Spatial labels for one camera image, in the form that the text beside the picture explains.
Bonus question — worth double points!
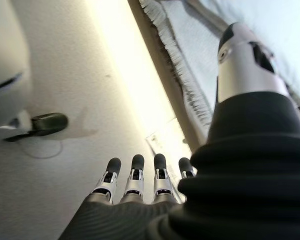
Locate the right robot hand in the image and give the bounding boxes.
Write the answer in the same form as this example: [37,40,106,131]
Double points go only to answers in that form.
[57,21,300,240]

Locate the cream woven fringed blanket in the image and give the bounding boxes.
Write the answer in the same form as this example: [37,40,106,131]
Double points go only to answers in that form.
[139,0,300,126]

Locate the printed paper sheet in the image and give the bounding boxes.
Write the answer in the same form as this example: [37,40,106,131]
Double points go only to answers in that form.
[144,119,195,203]

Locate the black right robot foot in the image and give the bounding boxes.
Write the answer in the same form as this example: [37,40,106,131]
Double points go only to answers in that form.
[3,112,69,143]

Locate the silver right robot leg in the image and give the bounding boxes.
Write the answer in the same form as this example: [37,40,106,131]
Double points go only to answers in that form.
[0,0,32,137]

